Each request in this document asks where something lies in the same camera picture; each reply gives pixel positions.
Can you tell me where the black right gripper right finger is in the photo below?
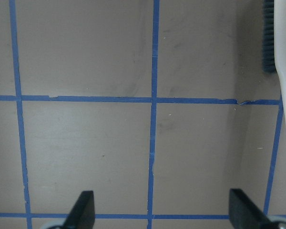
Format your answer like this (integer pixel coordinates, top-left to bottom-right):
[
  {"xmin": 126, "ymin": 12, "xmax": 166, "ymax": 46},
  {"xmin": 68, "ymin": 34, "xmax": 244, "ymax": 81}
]
[{"xmin": 229, "ymin": 188, "xmax": 286, "ymax": 229}]

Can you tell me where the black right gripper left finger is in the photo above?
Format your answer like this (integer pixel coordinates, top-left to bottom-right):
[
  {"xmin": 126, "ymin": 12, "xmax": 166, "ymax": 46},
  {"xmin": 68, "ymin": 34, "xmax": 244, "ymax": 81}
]
[{"xmin": 64, "ymin": 190, "xmax": 95, "ymax": 229}]

